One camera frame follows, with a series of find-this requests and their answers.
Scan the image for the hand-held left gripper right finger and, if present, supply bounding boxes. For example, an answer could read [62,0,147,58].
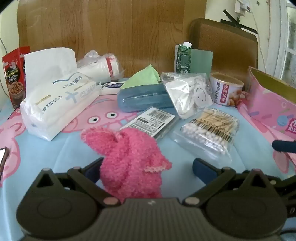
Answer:
[182,158,278,206]

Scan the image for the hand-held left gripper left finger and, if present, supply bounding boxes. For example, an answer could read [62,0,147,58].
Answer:
[24,157,121,206]

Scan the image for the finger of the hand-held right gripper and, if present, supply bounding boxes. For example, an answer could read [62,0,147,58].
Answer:
[272,140,296,153]

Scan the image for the pink fuzzy cloth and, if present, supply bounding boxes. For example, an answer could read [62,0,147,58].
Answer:
[80,127,173,199]

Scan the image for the pink cardboard box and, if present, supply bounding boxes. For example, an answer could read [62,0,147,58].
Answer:
[238,66,296,174]

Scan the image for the light green cloth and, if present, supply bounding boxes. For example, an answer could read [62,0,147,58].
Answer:
[121,65,161,90]

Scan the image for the cotton swab bag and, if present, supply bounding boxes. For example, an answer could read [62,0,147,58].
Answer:
[173,108,240,163]

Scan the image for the clear packet with barcode label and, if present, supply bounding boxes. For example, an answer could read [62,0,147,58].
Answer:
[120,107,178,139]

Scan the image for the bagged white socks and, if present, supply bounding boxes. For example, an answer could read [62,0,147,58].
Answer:
[161,72,213,120]

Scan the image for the white tissue pack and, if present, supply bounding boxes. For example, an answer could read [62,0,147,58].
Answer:
[20,47,99,141]

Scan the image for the blue pouch with green cloth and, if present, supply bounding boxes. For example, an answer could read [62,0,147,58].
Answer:
[117,83,179,114]

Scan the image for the smartphone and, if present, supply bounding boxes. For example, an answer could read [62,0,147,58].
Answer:
[0,147,10,172]

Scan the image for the bagged paper cup stack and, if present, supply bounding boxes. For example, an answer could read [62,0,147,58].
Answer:
[76,50,124,82]

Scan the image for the green paper card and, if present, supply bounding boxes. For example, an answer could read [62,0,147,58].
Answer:
[190,49,213,74]

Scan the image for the green drink carton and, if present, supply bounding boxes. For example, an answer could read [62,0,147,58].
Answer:
[174,41,193,74]

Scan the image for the brown padded board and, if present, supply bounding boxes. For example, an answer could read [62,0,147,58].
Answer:
[188,18,258,81]

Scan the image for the red cereal box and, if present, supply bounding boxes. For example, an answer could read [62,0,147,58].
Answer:
[2,46,31,109]

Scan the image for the black tape strip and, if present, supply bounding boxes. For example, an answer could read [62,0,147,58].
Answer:
[221,9,257,35]

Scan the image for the wooden headboard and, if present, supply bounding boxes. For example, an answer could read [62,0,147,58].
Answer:
[17,0,207,80]

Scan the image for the white plug-in bulb lamp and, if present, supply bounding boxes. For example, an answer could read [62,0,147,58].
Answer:
[235,0,252,16]

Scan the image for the white window frame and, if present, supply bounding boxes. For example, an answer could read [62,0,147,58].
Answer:
[266,0,296,81]

